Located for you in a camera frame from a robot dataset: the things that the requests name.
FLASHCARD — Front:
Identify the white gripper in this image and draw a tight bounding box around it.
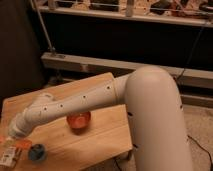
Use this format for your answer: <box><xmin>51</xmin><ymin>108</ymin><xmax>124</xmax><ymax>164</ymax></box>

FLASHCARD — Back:
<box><xmin>8</xmin><ymin>115</ymin><xmax>31</xmax><ymax>139</ymax></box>

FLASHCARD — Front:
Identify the orange pepper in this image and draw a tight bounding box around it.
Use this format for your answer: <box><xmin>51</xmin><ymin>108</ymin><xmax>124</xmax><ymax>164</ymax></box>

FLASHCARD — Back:
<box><xmin>11</xmin><ymin>139</ymin><xmax>32</xmax><ymax>150</ymax></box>

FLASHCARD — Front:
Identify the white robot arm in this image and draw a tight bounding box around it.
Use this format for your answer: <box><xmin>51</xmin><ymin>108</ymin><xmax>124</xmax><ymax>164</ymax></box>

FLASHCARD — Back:
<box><xmin>8</xmin><ymin>65</ymin><xmax>193</xmax><ymax>171</ymax></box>

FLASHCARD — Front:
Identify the orange ceramic bowl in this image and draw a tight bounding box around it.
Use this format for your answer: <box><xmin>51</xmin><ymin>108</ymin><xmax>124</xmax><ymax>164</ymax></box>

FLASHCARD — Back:
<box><xmin>66</xmin><ymin>112</ymin><xmax>91</xmax><ymax>129</ymax></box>

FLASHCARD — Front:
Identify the metal pole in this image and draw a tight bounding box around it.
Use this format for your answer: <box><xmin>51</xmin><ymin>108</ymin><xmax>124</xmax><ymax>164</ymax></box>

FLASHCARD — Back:
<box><xmin>33</xmin><ymin>0</ymin><xmax>56</xmax><ymax>56</ymax></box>

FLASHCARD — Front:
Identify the black cable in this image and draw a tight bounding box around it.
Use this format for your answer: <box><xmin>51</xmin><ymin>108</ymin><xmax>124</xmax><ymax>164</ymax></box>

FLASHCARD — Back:
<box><xmin>187</xmin><ymin>134</ymin><xmax>213</xmax><ymax>171</ymax></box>

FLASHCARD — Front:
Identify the white shelf rail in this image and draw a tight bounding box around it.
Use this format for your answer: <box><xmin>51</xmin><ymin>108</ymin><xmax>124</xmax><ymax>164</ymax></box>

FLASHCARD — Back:
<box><xmin>41</xmin><ymin>52</ymin><xmax>213</xmax><ymax>89</ymax></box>

